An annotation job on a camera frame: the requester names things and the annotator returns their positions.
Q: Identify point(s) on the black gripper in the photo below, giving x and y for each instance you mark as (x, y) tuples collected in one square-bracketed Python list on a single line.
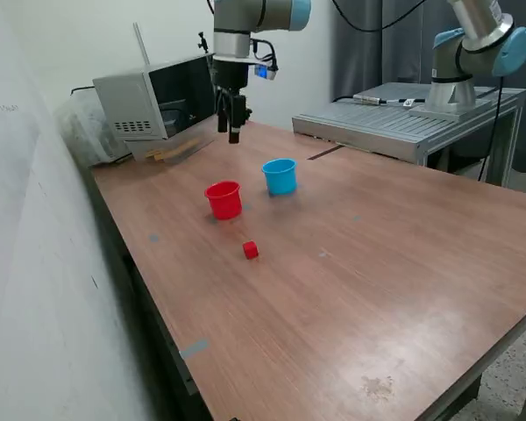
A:
[(231, 75)]

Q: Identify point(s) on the red cube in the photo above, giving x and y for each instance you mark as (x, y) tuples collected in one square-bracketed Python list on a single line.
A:
[(250, 250)]

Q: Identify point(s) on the aluminium robot base platform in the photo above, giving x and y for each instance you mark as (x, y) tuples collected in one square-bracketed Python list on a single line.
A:
[(377, 127)]

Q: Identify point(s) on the blue plastic cup bin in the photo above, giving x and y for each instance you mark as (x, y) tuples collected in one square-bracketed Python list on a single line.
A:
[(280, 180)]

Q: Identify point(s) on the red plastic cup bin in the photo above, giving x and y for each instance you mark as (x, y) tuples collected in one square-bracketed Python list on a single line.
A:
[(223, 204)]

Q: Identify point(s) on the clear acrylic stand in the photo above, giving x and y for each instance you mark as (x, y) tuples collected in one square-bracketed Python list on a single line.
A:
[(204, 133)]

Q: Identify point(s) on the light wooden stick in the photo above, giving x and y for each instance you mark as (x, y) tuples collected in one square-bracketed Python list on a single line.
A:
[(182, 147), (154, 155)]

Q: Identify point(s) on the black tape strip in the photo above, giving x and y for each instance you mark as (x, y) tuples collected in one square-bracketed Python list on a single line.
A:
[(326, 153)]

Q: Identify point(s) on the silver microwave oven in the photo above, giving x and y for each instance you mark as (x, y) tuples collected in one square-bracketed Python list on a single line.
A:
[(127, 96)]

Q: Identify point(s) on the white thin rod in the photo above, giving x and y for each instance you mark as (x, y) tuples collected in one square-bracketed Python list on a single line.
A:
[(141, 46)]

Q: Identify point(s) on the silver metal cylinder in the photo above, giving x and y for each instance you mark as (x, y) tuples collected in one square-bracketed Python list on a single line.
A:
[(370, 99)]

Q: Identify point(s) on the small grey tape piece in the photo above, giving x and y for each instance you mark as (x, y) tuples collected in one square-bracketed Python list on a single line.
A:
[(153, 238)]

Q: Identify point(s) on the clear plastic bag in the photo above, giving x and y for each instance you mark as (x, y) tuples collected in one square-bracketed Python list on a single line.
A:
[(83, 131)]

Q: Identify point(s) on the white label tag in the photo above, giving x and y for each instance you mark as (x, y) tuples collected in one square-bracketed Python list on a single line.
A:
[(408, 103)]

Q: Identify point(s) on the long grey tape strip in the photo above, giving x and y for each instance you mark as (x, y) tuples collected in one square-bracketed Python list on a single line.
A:
[(194, 348)]

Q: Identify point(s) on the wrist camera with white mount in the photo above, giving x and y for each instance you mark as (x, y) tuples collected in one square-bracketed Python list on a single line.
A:
[(263, 71)]

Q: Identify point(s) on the small black camera mount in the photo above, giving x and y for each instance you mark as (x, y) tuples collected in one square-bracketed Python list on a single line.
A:
[(201, 43)]

